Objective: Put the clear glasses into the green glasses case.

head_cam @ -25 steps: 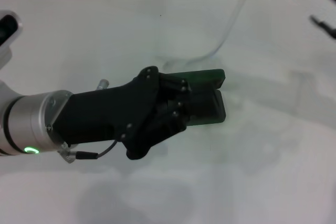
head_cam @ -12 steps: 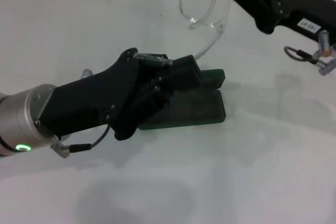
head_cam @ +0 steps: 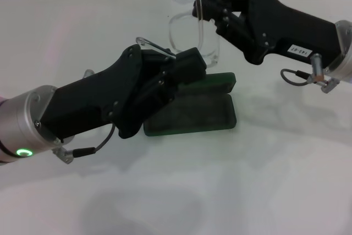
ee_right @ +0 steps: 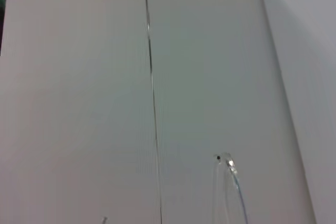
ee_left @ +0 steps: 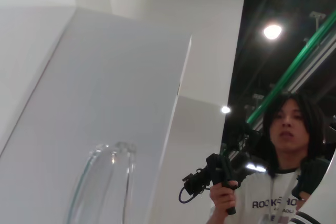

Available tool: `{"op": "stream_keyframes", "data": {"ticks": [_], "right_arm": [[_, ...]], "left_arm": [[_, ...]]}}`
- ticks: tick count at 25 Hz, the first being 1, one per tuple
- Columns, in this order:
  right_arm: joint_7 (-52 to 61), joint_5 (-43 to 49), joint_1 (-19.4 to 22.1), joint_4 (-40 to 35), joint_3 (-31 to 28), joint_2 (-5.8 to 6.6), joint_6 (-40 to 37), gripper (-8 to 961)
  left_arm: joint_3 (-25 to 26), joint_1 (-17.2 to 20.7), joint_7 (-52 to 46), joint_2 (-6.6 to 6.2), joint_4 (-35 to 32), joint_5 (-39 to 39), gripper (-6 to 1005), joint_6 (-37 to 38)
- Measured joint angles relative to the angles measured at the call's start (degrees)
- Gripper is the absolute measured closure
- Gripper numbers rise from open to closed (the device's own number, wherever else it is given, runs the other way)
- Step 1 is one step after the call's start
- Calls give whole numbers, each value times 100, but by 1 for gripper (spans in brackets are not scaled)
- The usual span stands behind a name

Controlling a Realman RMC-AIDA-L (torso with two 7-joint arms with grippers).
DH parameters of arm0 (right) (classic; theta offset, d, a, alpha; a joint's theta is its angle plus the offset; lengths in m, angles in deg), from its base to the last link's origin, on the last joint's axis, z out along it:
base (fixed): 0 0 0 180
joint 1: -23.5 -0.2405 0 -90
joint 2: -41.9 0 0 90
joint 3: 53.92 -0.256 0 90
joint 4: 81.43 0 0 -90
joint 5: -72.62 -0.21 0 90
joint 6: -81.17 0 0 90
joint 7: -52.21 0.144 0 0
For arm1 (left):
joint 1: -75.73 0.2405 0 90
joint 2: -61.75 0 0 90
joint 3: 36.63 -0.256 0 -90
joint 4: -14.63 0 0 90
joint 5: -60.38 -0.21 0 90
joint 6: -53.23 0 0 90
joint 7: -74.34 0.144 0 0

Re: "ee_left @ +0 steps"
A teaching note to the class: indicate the clear transparent glasses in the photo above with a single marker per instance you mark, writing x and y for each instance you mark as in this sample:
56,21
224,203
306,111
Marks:
84,171

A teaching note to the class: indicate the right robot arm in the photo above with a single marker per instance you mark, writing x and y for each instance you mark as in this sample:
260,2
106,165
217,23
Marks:
328,195

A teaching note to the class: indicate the person left hand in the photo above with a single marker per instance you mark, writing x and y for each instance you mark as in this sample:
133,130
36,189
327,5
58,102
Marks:
305,195

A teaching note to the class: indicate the person in white t-shirt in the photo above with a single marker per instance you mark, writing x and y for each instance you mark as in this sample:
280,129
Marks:
262,195

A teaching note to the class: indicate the green ceiling pipe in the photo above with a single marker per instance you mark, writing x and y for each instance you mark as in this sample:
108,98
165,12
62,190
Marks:
299,56

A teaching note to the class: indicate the grey ceiling rail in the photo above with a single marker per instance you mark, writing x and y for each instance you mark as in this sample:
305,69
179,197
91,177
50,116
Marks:
315,64

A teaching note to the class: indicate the small round ceiling light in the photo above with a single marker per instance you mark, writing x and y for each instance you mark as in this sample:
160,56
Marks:
226,109

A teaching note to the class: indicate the person right forearm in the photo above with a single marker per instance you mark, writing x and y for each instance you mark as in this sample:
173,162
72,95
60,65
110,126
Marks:
215,216

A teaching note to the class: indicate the large round ceiling light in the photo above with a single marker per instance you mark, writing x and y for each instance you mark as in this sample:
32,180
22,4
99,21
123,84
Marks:
273,32

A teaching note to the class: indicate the person right hand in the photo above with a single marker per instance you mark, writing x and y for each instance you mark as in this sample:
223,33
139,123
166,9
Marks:
221,195

